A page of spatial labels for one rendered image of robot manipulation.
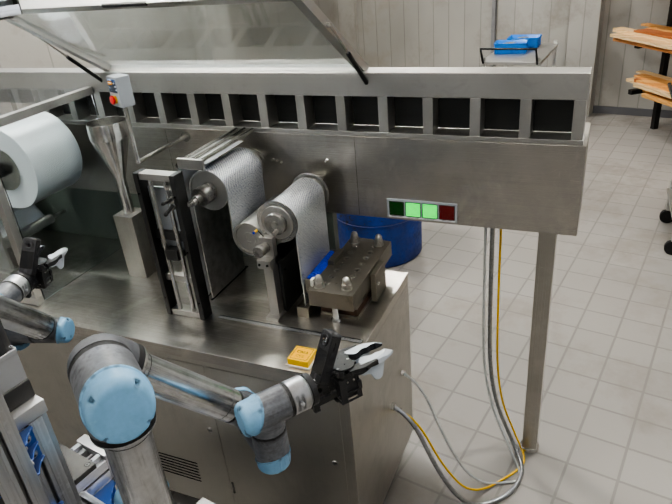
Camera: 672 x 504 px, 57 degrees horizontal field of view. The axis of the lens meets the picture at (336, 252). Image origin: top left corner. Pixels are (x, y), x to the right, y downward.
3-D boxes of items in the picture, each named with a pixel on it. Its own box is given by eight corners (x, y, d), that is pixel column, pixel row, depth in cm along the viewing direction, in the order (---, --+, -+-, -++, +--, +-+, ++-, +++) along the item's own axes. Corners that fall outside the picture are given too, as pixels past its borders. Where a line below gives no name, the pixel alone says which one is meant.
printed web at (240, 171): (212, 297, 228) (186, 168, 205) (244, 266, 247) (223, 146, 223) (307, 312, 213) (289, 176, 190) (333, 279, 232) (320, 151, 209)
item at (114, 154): (120, 278, 248) (81, 142, 222) (142, 261, 259) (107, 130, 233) (148, 282, 243) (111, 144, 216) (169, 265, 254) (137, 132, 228)
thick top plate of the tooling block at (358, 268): (309, 305, 205) (307, 289, 203) (352, 250, 237) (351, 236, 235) (353, 312, 199) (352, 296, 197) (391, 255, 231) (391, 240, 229)
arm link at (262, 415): (235, 427, 129) (229, 395, 125) (282, 405, 133) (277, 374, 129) (251, 450, 122) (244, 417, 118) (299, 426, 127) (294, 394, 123)
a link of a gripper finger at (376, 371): (394, 368, 139) (357, 381, 136) (391, 345, 137) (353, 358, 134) (400, 374, 136) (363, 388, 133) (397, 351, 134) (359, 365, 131)
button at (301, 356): (287, 364, 189) (286, 358, 188) (297, 351, 195) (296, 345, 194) (308, 368, 187) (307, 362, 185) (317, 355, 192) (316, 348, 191)
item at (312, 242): (301, 284, 208) (295, 235, 199) (328, 252, 227) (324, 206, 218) (302, 284, 208) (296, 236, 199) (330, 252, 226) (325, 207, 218)
